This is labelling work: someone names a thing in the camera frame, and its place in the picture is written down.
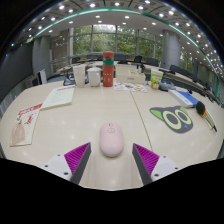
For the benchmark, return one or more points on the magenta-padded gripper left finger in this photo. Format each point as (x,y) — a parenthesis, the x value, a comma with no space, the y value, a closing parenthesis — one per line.
(76,159)

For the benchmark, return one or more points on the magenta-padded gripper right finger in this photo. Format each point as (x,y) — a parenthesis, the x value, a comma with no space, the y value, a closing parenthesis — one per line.
(148,160)

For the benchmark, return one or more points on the pink computer mouse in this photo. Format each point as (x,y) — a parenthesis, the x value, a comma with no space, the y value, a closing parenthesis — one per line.
(111,140)

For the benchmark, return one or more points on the cat-shaped grey green mouse pad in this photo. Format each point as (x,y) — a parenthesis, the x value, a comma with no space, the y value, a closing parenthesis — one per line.
(173,118)

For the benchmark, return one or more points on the red and white leaflet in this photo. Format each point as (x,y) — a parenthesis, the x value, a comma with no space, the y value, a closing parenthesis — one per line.
(27,123)

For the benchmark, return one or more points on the pale green booklet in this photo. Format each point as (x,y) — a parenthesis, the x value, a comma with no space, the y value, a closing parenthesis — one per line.
(59,96)

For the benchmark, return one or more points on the blue and white book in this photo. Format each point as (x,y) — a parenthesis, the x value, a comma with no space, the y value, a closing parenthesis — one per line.
(184,98)

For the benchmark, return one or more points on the black handheld microphone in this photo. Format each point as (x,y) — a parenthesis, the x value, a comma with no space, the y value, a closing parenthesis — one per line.
(201,108)

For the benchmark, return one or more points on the colourful printed flyer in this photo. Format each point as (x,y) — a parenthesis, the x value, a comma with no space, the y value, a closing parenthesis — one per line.
(130,87)

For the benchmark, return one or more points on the black desk microphone unit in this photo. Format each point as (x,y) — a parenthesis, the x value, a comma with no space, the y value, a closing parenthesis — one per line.
(166,86)
(68,81)

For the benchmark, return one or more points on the white lined notepad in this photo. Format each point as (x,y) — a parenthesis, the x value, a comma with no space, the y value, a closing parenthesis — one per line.
(211,117)

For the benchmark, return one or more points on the printed paper cup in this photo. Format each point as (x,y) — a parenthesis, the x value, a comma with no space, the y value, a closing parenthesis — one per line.
(156,80)

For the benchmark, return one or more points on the white lidded mug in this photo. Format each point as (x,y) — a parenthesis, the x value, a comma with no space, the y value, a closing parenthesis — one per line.
(94,77)

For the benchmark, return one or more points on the white cardboard box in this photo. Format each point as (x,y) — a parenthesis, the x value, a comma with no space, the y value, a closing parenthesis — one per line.
(130,75)

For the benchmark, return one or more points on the red drink bottle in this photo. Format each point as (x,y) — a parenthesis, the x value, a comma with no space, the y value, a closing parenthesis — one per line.
(108,71)

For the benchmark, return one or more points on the group of office chairs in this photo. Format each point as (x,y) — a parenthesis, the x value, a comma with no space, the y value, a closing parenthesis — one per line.
(151,61)

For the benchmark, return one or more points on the group of ceiling lights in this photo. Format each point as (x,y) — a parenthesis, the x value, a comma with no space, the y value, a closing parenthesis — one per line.
(92,5)

